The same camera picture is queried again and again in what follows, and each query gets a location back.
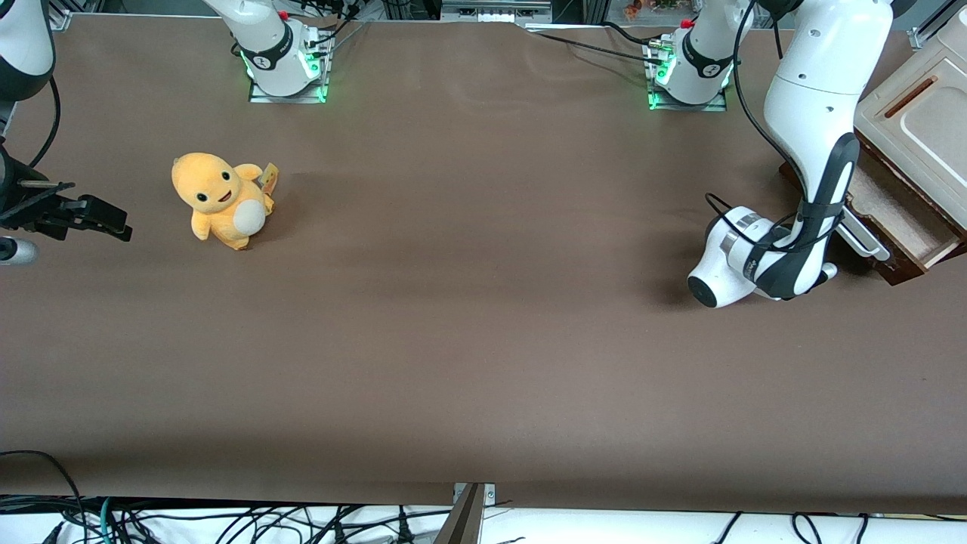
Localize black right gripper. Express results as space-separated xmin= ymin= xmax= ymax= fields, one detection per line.
xmin=0 ymin=144 xmax=133 ymax=243

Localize brown drawer with white handle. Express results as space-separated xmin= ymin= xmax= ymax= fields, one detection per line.
xmin=780 ymin=147 xmax=967 ymax=286

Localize orange plush toy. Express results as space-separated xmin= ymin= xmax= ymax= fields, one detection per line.
xmin=171 ymin=153 xmax=279 ymax=252

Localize brown table cover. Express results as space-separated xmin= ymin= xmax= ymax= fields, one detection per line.
xmin=0 ymin=14 xmax=967 ymax=516

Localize white power strip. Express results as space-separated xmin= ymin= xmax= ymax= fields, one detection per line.
xmin=440 ymin=0 xmax=554 ymax=25

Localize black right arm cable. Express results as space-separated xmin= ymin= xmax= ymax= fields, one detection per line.
xmin=26 ymin=76 xmax=61 ymax=171

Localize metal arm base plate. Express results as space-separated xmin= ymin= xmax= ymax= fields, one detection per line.
xmin=248 ymin=30 xmax=331 ymax=104
xmin=646 ymin=38 xmax=730 ymax=113

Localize black looping cable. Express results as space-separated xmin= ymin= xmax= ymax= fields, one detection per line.
xmin=0 ymin=450 xmax=85 ymax=544

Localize black cables at arm base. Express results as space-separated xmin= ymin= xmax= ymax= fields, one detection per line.
xmin=301 ymin=0 xmax=371 ymax=57

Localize tangled black cable bundle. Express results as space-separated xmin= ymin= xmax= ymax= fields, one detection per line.
xmin=42 ymin=499 xmax=454 ymax=544

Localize metal mount bracket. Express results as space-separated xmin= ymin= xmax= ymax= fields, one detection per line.
xmin=434 ymin=482 xmax=497 ymax=544

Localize long straight black cable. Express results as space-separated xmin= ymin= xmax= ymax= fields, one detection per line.
xmin=525 ymin=29 xmax=666 ymax=65

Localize short curved black cable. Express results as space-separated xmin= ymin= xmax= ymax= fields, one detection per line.
xmin=601 ymin=21 xmax=666 ymax=48

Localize white sheet under cables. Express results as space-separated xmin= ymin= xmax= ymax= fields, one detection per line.
xmin=0 ymin=502 xmax=967 ymax=544

